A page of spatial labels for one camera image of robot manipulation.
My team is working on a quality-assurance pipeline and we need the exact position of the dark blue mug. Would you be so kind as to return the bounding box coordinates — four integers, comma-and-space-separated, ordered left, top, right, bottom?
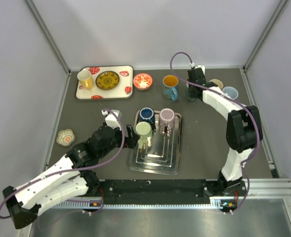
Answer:
138, 107, 156, 131

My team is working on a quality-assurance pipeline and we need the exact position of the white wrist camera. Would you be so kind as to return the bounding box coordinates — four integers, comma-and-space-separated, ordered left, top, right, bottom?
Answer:
102, 110, 122, 130
189, 63, 205, 75

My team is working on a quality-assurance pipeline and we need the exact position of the yellow green patterned saucer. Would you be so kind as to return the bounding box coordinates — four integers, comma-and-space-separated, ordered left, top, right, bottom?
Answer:
96, 71, 120, 90

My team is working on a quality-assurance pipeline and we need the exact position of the white strawberry rectangular plate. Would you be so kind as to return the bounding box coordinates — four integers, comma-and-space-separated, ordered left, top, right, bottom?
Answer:
75, 65, 134, 100

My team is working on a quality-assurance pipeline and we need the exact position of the light blue mug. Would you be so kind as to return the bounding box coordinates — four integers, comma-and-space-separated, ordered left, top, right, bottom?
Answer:
222, 86, 239, 100

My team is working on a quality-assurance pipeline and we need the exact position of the red patterned small bowl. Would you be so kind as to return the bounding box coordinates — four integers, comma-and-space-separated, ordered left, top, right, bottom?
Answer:
133, 73, 153, 90

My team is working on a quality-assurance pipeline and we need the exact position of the purple mug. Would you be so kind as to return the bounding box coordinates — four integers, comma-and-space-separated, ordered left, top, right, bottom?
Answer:
158, 108, 176, 135

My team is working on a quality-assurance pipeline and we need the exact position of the small floral dish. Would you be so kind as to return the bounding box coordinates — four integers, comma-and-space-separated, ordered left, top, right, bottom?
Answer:
56, 128, 75, 147

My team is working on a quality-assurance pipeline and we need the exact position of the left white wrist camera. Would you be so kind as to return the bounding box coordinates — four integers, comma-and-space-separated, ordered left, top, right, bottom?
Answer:
102, 110, 122, 130

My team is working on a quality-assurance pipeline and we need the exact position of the teal mug white inside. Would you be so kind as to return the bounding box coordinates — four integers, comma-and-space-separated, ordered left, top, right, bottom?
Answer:
185, 84, 193, 102

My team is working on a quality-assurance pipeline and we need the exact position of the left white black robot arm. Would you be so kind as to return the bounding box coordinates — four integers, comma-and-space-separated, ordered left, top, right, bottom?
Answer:
2, 124, 140, 230

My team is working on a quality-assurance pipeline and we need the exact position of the grey slotted cable duct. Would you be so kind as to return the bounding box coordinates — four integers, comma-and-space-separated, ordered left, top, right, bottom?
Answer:
56, 198, 237, 210

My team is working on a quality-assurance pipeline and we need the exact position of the light green mug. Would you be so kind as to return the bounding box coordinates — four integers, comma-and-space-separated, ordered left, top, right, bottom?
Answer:
136, 121, 152, 149

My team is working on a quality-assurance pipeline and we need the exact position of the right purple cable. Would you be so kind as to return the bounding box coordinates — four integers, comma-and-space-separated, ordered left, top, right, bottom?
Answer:
169, 51, 263, 214

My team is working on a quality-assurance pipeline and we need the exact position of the silver metal tray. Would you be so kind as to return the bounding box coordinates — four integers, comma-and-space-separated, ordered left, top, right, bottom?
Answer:
128, 111, 182, 175

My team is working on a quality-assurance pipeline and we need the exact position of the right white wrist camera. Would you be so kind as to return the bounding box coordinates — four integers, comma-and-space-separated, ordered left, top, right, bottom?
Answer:
189, 63, 205, 75

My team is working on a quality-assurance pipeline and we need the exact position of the yellow white mug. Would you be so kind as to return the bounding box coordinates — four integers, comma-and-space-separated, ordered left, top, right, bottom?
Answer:
77, 69, 94, 90

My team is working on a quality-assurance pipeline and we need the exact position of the cream beige mug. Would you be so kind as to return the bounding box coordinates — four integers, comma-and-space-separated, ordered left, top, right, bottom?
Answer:
209, 79, 224, 90

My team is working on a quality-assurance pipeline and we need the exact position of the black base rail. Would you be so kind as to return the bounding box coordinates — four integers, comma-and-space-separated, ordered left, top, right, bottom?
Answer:
96, 179, 225, 205

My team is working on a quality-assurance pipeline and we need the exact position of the purple cable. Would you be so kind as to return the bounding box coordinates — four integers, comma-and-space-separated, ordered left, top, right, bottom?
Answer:
169, 51, 263, 214
0, 108, 125, 220

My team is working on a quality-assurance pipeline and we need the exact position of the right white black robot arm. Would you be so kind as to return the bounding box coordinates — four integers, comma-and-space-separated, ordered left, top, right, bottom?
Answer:
187, 67, 263, 196

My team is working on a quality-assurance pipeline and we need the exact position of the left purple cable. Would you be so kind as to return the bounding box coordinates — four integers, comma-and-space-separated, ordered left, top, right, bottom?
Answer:
0, 108, 125, 220

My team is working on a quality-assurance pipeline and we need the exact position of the blue mug orange inside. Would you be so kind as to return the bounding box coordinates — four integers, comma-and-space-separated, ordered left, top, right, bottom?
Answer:
163, 75, 179, 101

